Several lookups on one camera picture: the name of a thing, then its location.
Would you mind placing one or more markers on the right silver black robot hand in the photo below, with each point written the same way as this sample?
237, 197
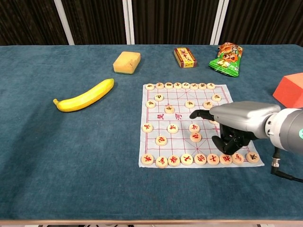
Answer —
241, 118

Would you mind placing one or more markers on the blue tablecloth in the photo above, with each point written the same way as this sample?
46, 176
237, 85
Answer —
71, 165

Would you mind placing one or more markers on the dark slatted partition panel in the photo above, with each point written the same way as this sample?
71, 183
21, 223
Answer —
265, 21
28, 21
172, 21
94, 21

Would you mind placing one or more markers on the wooden chess piece black character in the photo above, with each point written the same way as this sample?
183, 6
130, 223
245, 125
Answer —
185, 85
177, 85
168, 85
202, 85
194, 85
207, 104
216, 97
159, 85
150, 103
211, 85
158, 97
213, 122
169, 109
149, 86
189, 104

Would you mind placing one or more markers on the white chess board sheet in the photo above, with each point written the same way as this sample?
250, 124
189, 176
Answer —
180, 145

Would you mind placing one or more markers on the yellow banana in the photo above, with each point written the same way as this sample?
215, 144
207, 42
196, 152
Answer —
85, 97

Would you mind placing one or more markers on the yellow sponge block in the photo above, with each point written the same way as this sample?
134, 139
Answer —
126, 62

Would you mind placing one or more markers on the white partition frame post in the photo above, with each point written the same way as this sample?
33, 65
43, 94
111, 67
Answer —
128, 22
219, 22
64, 22

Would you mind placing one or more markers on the orange foam block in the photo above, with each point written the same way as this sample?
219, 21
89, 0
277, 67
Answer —
291, 92

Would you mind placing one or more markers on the green orange snack bag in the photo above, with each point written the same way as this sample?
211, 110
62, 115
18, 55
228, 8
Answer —
226, 62

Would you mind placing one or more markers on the red yellow card box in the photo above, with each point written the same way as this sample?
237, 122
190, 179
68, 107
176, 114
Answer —
185, 58

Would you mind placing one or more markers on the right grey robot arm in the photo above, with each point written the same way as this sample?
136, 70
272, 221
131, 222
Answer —
288, 127

